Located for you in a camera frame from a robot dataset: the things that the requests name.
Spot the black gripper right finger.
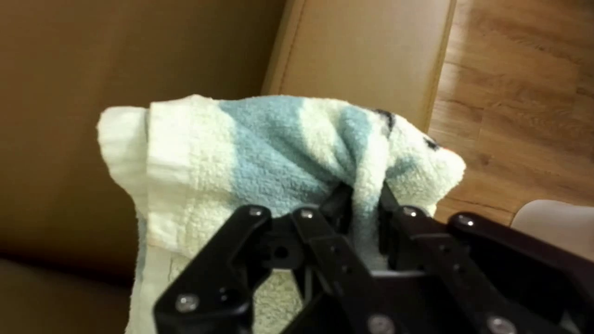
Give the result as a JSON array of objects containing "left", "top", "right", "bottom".
[{"left": 378, "top": 183, "right": 594, "bottom": 334}]

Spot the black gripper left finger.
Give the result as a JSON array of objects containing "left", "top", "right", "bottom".
[{"left": 153, "top": 183, "right": 398, "bottom": 334}]

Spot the white and blue towel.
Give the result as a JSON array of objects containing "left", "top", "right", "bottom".
[{"left": 97, "top": 92, "right": 469, "bottom": 334}]

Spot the white toilet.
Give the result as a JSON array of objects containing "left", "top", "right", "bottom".
[{"left": 509, "top": 198, "right": 594, "bottom": 263}]

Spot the brown armchair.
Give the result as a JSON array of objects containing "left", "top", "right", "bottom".
[{"left": 0, "top": 0, "right": 461, "bottom": 334}]

